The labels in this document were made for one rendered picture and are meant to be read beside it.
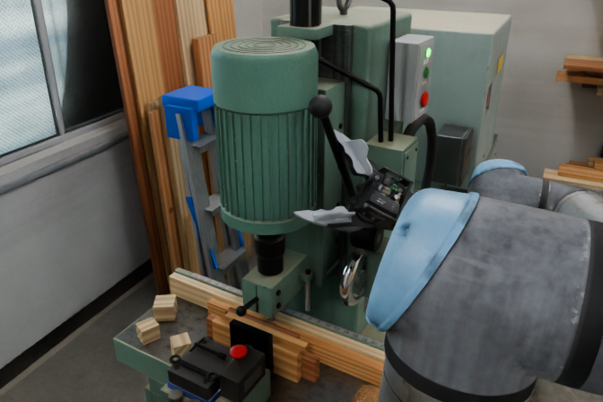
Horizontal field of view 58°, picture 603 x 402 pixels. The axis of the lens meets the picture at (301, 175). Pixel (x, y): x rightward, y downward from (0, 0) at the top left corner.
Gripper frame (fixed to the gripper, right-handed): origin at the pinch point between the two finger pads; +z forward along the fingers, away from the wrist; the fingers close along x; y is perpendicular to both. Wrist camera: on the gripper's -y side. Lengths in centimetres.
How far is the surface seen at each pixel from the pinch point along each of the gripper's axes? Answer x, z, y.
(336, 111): -17.1, -2.1, -10.5
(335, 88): -19.3, 0.6, -7.2
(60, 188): -5, 61, -162
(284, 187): 2.1, 1.5, -6.8
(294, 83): -9.8, 8.5, 3.7
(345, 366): 22.3, -26.8, -23.8
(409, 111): -26.5, -16.0, -12.6
